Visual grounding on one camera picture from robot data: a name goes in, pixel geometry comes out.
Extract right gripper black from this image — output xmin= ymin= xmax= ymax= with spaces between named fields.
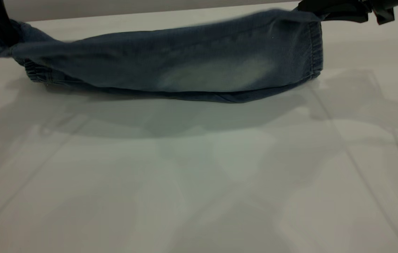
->
xmin=297 ymin=0 xmax=398 ymax=25

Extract blue denim shorts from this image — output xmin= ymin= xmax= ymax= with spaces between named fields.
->
xmin=0 ymin=8 xmax=325 ymax=104

